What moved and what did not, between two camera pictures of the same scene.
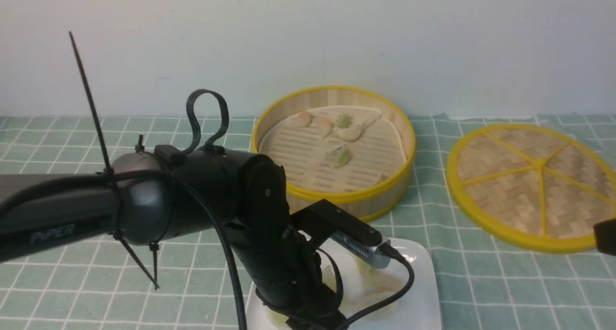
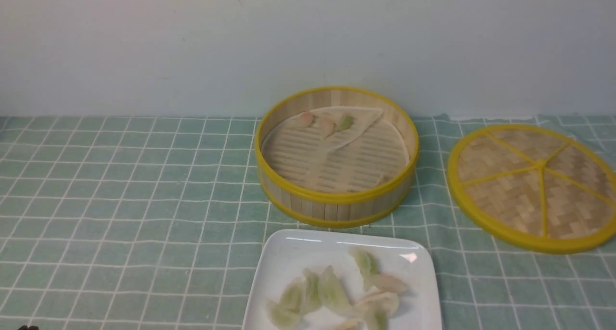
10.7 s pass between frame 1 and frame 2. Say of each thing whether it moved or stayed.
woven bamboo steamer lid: stayed
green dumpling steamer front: moved
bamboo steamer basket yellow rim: stayed
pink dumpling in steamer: stayed
